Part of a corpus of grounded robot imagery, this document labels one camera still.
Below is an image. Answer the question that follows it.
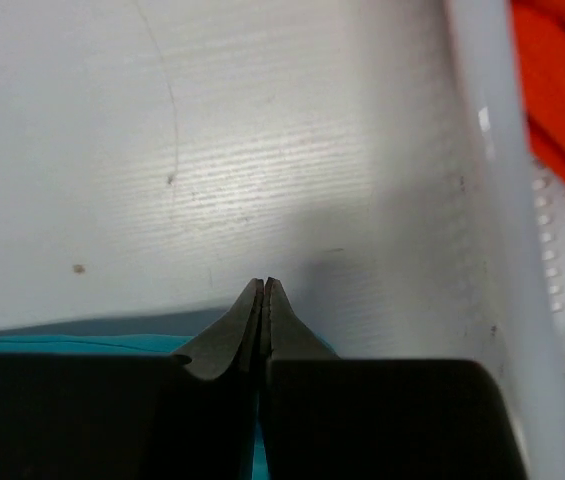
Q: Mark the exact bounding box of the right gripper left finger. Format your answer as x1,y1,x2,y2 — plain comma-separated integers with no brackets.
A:
0,279,264,479

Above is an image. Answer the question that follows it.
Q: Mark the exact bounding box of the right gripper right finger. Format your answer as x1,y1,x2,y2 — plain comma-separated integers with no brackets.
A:
261,279,527,479

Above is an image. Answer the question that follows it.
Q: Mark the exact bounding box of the teal t-shirt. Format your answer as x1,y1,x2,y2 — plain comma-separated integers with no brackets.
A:
0,323,268,478

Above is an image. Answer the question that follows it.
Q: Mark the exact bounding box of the white plastic basket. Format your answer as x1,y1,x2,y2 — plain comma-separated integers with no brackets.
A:
445,1,565,479

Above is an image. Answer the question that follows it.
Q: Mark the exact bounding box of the orange t-shirt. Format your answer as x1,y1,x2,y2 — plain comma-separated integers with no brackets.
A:
510,1,565,183

